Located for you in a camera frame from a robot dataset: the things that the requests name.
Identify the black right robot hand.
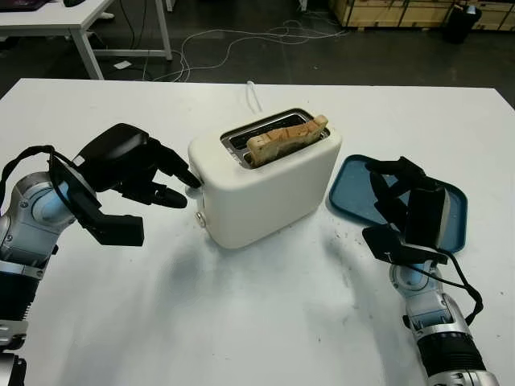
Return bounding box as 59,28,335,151
366,156,452,254

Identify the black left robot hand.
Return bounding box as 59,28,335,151
74,122,203,210

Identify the cream two-slot toaster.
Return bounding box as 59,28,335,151
187,107,344,250

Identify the slice of toasted bread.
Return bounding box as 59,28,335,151
245,114,329,168

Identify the blue plastic tray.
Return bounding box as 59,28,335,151
328,154,470,254

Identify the white office desk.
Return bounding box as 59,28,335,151
0,0,174,80

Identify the black keyboard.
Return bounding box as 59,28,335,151
0,0,56,12

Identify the black waste bin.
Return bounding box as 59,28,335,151
443,3,483,45

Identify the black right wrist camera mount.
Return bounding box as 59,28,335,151
361,224,450,266

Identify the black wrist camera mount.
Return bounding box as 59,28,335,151
47,155,145,247
361,224,450,266

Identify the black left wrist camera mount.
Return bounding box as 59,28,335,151
47,155,145,247

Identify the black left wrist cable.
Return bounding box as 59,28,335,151
0,145,57,190

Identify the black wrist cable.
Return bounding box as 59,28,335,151
0,145,57,190
418,251,484,325

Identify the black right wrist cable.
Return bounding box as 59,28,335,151
418,251,484,325

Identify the white floor cable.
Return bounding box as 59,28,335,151
179,18,351,83

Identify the white toaster power cord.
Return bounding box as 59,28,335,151
245,80,265,113

